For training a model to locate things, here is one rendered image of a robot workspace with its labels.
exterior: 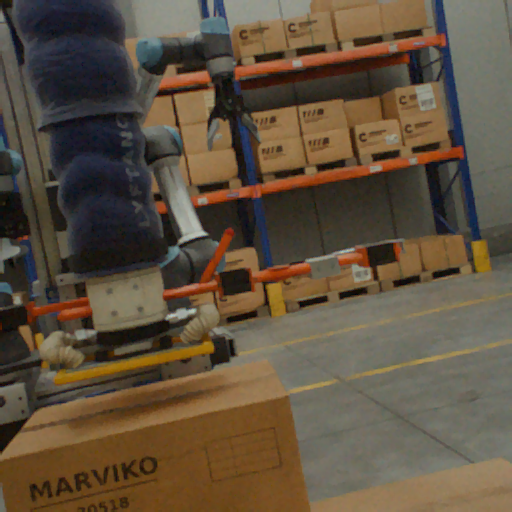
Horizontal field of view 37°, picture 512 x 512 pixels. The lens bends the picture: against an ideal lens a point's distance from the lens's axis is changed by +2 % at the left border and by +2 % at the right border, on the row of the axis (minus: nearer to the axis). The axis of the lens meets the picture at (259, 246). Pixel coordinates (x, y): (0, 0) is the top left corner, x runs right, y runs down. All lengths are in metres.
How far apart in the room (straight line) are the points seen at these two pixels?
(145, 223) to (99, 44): 0.39
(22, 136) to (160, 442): 1.19
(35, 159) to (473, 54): 9.77
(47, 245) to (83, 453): 0.96
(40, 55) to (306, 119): 7.74
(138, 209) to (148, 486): 0.58
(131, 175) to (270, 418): 0.60
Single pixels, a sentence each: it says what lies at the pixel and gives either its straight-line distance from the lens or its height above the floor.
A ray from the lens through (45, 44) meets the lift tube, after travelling 1.72.
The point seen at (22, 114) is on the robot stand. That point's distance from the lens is 2.47.
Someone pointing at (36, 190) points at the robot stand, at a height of 1.52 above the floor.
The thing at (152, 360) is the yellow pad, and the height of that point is 1.06.
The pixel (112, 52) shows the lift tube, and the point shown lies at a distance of 1.72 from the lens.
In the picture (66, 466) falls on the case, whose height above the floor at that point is 0.90.
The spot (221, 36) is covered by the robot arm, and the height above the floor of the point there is 1.82.
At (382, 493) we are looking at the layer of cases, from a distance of 2.12.
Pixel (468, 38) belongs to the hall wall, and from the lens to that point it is 11.77.
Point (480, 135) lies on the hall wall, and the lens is 11.62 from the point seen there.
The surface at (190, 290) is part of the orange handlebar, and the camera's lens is 1.74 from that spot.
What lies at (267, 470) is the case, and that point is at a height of 0.80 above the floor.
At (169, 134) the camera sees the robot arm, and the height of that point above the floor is 1.63.
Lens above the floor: 1.34
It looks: 3 degrees down
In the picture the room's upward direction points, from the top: 11 degrees counter-clockwise
